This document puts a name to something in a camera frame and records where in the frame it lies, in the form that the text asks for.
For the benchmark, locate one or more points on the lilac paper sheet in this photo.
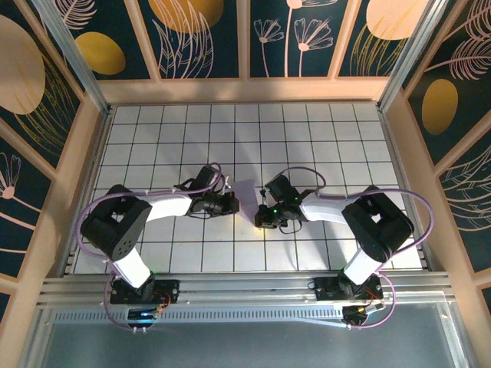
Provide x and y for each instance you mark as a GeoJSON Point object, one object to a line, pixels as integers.
{"type": "Point", "coordinates": [245, 195]}

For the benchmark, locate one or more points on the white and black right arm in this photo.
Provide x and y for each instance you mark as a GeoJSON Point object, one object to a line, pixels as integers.
{"type": "Point", "coordinates": [377, 226]}

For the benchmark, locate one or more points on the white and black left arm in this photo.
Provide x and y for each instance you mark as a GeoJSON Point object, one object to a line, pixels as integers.
{"type": "Point", "coordinates": [115, 226]}

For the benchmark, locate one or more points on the grey metal sheet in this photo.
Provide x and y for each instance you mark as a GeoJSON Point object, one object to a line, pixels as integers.
{"type": "Point", "coordinates": [245, 345]}

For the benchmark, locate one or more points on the dark panel with pink flowers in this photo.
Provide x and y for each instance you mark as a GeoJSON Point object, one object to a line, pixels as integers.
{"type": "Point", "coordinates": [291, 57]}

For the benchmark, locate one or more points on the dark panel, orange circle, leaves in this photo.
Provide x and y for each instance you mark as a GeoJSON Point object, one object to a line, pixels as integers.
{"type": "Point", "coordinates": [184, 38]}

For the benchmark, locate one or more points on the dark panel, small yellow oval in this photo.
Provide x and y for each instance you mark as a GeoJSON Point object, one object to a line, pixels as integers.
{"type": "Point", "coordinates": [99, 53]}

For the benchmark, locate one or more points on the dark panel, pink leaf outlines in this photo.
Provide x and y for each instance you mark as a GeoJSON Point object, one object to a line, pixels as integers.
{"type": "Point", "coordinates": [468, 207]}

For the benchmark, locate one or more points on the dark panel, single pink flower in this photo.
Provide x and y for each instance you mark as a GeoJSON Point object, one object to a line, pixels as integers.
{"type": "Point", "coordinates": [19, 214]}

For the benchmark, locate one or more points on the dark panel, tall yellow oval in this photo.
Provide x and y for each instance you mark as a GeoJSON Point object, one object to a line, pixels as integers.
{"type": "Point", "coordinates": [441, 107]}

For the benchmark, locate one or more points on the panel, peach circle, gold lines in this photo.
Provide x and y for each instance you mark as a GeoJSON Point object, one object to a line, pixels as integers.
{"type": "Point", "coordinates": [383, 23]}

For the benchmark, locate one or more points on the dark panel, large peach circle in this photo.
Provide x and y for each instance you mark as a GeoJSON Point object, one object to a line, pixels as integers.
{"type": "Point", "coordinates": [23, 76]}

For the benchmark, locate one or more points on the dark panel with pink feather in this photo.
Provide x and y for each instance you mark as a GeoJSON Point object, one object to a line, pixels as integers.
{"type": "Point", "coordinates": [460, 46]}

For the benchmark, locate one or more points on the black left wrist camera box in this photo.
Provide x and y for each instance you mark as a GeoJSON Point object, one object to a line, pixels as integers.
{"type": "Point", "coordinates": [207, 178]}

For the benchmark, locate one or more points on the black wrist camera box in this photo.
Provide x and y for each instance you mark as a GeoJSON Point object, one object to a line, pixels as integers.
{"type": "Point", "coordinates": [207, 178]}
{"type": "Point", "coordinates": [282, 188]}

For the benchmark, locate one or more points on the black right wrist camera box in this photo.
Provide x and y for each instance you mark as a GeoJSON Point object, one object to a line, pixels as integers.
{"type": "Point", "coordinates": [282, 188]}

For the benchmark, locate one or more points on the long aluminium base rail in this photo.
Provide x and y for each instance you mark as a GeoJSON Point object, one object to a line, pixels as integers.
{"type": "Point", "coordinates": [249, 291]}

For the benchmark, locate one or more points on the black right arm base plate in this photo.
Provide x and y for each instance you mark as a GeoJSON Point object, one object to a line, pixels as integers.
{"type": "Point", "coordinates": [324, 289]}

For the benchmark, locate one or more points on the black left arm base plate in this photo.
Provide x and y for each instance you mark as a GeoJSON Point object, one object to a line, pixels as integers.
{"type": "Point", "coordinates": [169, 289]}

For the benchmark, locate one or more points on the aluminium table side rail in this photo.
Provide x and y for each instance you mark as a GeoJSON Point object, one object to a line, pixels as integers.
{"type": "Point", "coordinates": [396, 153]}
{"type": "Point", "coordinates": [92, 168]}

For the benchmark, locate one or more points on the aluminium corner post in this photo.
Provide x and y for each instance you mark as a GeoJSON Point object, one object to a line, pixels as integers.
{"type": "Point", "coordinates": [74, 57]}
{"type": "Point", "coordinates": [409, 53]}

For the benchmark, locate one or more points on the plain dark wall panel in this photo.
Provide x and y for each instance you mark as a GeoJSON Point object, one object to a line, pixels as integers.
{"type": "Point", "coordinates": [486, 303]}
{"type": "Point", "coordinates": [4, 306]}

